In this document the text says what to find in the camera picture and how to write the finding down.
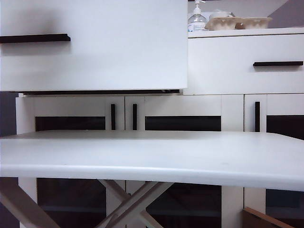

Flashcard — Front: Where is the clear pump sanitizer bottle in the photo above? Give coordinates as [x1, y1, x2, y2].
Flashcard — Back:
[187, 0, 207, 32]

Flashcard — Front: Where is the white sideboard cabinet body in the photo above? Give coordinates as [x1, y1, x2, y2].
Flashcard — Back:
[15, 26, 304, 228]

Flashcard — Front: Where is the beige egg carton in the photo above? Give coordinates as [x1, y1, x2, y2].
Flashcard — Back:
[205, 16, 273, 31]

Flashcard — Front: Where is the white drawer front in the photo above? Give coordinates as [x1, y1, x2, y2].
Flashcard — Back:
[0, 0, 189, 95]
[182, 34, 304, 95]

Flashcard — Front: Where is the white glass-panel cabinet door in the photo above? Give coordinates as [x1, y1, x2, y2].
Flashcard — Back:
[16, 95, 125, 228]
[125, 95, 244, 228]
[244, 94, 304, 228]

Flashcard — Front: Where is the white wooden table leg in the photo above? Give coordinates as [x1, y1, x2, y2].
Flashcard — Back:
[99, 181, 175, 228]
[0, 178, 60, 228]
[98, 179, 162, 228]

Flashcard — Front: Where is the brown wooden board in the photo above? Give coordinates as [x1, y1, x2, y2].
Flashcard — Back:
[242, 206, 296, 228]

